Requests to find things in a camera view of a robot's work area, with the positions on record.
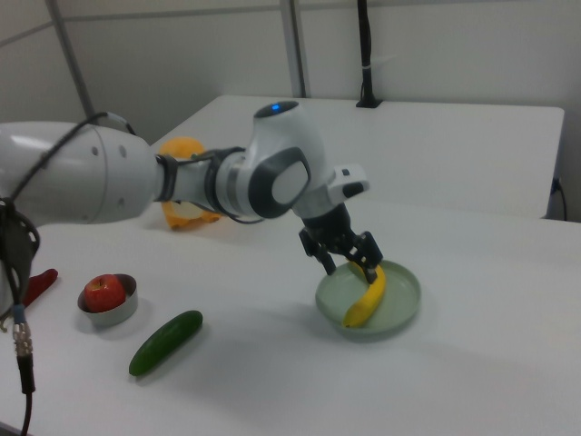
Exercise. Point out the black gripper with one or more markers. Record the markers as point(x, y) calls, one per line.
point(329, 229)

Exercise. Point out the yellow banana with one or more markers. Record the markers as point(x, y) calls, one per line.
point(367, 302)

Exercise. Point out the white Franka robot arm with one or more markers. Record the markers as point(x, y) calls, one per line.
point(181, 177)

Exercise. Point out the light green plastic plate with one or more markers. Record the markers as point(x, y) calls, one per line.
point(399, 295)

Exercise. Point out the white table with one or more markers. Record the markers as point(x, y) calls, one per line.
point(431, 150)

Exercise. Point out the green cucumber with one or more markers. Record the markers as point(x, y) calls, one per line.
point(165, 341)

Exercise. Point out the orange plush toy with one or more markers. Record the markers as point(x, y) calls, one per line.
point(181, 146)

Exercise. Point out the black pole with base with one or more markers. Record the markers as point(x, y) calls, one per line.
point(366, 54)

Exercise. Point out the small metal bowl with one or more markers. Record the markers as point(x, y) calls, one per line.
point(122, 313)

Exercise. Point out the red apple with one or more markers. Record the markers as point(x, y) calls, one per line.
point(105, 293)

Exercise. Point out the red chili pepper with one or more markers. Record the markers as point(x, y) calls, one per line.
point(44, 278)

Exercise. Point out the wide grey partition post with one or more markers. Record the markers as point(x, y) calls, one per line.
point(295, 45)

